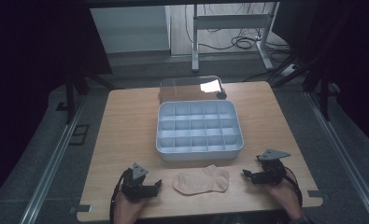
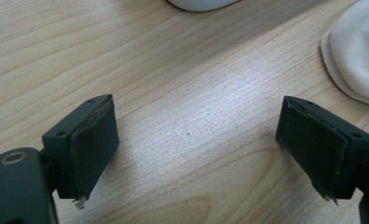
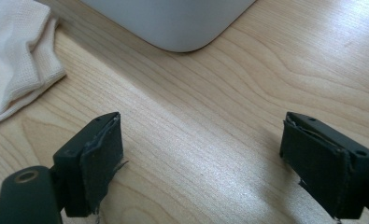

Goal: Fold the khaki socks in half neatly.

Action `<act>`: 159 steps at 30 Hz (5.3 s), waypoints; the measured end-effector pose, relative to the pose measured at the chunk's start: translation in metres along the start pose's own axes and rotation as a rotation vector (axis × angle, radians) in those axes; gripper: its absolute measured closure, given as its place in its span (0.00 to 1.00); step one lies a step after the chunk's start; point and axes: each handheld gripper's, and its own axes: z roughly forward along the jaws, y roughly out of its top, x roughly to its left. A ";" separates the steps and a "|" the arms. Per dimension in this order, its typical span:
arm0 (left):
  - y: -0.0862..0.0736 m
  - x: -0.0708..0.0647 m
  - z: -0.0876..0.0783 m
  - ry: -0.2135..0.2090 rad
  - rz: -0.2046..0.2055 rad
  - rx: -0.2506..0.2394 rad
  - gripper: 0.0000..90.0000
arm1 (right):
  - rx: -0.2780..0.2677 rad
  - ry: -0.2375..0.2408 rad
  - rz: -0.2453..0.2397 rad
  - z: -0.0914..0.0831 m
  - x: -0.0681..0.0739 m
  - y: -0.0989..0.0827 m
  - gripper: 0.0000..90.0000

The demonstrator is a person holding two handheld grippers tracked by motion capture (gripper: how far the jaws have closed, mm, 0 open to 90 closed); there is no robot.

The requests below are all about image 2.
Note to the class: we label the white rounded container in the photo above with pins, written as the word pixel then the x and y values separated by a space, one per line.
pixel 201 3

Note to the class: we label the white knitted sock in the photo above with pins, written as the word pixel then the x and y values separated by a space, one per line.
pixel 356 53

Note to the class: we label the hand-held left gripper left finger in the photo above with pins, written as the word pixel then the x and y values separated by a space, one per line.
pixel 92 149

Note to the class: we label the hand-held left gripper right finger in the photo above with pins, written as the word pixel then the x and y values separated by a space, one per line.
pixel 316 146

